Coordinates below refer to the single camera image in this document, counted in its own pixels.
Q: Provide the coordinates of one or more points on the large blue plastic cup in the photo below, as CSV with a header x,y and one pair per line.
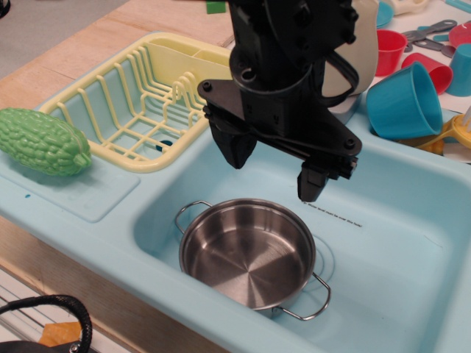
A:
x,y
405,105

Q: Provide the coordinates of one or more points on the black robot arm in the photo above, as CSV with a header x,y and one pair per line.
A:
x,y
286,75

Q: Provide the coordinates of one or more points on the green toy bitter melon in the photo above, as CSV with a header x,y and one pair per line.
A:
x,y
44,143

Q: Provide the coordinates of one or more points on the stainless steel pot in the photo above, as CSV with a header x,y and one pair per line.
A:
x,y
257,253

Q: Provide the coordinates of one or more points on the red plastic cup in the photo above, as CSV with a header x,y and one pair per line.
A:
x,y
440,74
391,46

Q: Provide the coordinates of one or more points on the grey toy spoon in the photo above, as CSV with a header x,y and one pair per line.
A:
x,y
446,50

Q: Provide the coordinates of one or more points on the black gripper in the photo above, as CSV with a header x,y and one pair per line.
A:
x,y
294,119

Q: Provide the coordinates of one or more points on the red plastic plate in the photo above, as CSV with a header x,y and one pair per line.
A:
x,y
460,34

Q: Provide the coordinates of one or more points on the light blue toy sink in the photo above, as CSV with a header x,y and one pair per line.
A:
x,y
379,262

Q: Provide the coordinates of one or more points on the grey toy fork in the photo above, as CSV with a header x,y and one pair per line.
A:
x,y
421,34

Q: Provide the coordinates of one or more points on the yellow plastic utensil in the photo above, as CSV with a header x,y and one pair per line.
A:
x,y
457,128

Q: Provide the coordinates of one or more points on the green block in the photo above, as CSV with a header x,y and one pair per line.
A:
x,y
215,7

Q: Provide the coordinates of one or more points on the blue plastic plate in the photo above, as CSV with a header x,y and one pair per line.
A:
x,y
385,14

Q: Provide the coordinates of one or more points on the cream toy faucet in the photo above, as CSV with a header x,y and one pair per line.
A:
x,y
362,55

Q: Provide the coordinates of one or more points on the yellow plastic drying rack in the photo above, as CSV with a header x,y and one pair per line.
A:
x,y
140,109

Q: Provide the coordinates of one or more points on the blue cup at right edge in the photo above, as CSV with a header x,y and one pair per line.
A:
x,y
460,66

